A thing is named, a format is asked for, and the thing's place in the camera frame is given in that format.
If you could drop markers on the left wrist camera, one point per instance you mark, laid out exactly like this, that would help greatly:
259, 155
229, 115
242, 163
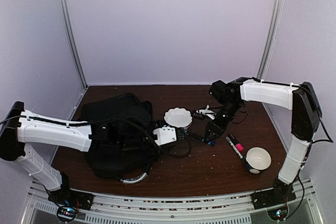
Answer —
168, 134

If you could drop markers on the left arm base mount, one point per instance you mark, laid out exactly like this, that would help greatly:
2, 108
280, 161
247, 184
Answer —
69, 203

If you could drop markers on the white and dark blue bowl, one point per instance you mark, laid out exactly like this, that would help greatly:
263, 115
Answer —
257, 160

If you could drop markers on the aluminium front rail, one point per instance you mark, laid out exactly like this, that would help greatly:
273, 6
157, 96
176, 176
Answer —
229, 208

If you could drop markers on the black student backpack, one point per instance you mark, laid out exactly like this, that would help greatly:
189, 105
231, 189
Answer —
126, 113

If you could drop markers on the right aluminium corner post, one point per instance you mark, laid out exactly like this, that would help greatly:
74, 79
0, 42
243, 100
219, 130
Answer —
270, 39

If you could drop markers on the blue highlighter marker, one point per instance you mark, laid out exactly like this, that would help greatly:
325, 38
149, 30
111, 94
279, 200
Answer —
196, 136

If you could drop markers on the aluminium corner post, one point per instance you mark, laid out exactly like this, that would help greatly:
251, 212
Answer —
72, 43
270, 39

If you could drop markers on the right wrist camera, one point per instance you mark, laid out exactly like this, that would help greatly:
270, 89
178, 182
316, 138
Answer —
204, 113

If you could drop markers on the pink highlighter marker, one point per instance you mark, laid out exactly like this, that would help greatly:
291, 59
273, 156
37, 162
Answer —
235, 142

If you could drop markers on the left aluminium corner post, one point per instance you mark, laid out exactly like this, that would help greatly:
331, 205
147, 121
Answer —
72, 43

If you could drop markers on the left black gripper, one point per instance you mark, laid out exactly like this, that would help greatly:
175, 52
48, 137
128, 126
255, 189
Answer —
151, 151

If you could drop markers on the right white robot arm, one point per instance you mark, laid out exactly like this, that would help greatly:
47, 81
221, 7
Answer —
300, 99

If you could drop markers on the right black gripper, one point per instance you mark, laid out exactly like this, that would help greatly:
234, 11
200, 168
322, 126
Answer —
217, 129

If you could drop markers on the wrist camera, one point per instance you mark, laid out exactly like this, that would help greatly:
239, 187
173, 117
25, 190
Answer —
168, 134
204, 113

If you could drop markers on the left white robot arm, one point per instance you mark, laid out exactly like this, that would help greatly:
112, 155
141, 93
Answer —
22, 128

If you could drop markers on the white fluted ceramic bowl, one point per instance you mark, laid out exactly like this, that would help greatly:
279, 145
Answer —
178, 117

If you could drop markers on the white marker pen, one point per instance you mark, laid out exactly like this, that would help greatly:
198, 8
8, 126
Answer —
235, 149

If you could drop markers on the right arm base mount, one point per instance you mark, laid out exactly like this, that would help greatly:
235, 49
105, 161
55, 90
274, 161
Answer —
273, 200

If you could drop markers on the blue capped white pen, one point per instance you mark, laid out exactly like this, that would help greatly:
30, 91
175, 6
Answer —
211, 143

